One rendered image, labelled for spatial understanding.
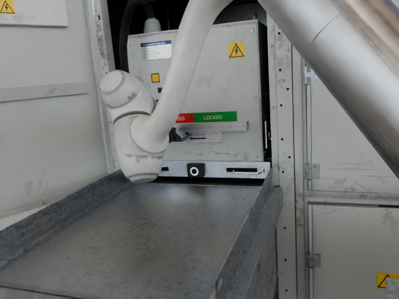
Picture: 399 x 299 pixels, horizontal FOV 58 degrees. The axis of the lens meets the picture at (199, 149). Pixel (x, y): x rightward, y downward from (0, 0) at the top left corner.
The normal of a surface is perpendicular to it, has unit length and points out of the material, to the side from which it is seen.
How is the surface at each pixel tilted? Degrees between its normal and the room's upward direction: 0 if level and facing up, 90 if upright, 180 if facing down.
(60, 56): 90
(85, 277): 0
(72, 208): 90
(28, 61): 90
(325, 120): 90
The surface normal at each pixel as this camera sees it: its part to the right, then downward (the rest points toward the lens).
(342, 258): -0.32, 0.22
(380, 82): -0.59, 0.13
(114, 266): -0.07, -0.98
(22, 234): 0.95, 0.00
